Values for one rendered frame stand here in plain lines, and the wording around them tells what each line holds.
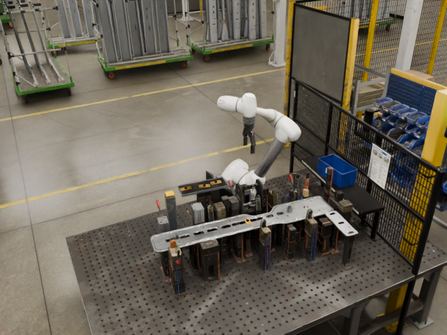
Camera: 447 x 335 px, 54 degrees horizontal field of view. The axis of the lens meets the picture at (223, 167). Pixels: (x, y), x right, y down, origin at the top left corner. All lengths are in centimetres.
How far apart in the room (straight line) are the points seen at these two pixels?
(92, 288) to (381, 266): 207
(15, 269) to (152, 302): 203
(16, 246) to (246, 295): 279
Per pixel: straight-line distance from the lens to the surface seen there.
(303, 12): 567
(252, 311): 303
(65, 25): 1218
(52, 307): 431
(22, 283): 465
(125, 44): 968
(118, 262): 347
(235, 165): 381
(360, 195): 359
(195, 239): 310
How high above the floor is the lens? 296
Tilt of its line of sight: 30 degrees down
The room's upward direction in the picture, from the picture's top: 1 degrees counter-clockwise
